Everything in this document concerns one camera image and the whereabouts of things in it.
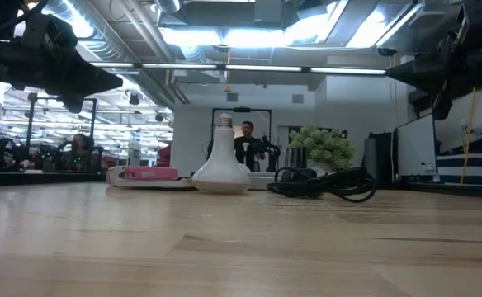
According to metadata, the black camera gantry frame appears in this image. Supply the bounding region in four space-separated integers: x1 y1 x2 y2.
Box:
25 92 99 166
210 106 273 177

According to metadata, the navy white striped bin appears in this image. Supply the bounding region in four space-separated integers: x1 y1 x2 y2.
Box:
435 151 482 186

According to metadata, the grey overhead box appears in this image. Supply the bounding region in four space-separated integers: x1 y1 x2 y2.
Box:
253 0 286 24

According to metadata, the long ceiling strip light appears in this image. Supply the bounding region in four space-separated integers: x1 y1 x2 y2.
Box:
88 61 387 77

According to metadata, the person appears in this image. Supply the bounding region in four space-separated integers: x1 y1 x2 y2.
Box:
232 120 267 172
65 134 102 172

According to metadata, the black lamp power cord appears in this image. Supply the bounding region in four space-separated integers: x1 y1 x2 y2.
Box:
267 166 377 204

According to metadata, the white board panel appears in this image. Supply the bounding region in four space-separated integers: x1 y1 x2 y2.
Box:
395 111 439 179

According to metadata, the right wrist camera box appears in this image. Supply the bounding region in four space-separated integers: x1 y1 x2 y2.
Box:
455 2 482 45

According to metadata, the pink flat box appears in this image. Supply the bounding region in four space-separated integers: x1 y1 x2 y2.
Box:
106 165 180 186

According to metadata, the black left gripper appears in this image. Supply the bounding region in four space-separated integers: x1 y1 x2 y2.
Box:
0 43 125 115

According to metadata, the green artificial potted plant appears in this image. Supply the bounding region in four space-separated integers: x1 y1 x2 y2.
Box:
288 125 357 172

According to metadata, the grey rectangular box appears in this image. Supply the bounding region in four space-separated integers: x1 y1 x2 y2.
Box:
247 172 281 191

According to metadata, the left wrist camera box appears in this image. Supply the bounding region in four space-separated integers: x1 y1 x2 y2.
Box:
21 14 79 50

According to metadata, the dark grey cabinet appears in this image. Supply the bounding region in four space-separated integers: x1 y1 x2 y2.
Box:
363 131 397 182

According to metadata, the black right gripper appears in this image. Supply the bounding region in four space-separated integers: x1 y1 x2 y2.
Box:
387 32 480 120

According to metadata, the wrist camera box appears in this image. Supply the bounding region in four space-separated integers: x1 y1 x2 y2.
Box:
455 2 482 45
21 14 79 50

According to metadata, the white reflector lightbulb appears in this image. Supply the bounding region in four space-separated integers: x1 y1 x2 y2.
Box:
191 113 253 195

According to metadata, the yellow cable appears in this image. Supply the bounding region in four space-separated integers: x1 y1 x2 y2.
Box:
459 87 477 186

